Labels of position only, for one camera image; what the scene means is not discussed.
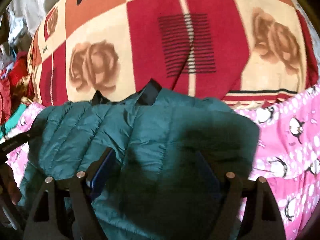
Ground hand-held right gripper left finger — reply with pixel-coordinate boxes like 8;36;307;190
24;147;118;240

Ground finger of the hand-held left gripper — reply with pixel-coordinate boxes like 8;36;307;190
22;126;46;144

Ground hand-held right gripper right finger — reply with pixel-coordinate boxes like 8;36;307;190
196;151;287;240

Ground green quilted jacket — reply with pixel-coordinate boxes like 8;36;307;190
19;79;261;240

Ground teal cloth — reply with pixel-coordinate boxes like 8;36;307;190
0;104;27;140

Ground brown gold cloth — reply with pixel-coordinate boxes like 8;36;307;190
11;76;35;105

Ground red cloth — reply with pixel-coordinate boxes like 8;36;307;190
7;51;32;98

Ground pink penguin print blanket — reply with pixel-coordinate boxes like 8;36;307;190
5;84;320;240

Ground white crumpled cloth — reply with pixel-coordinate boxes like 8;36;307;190
6;0;78;47

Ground rose print checkered quilt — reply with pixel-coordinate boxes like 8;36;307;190
26;0;320;109

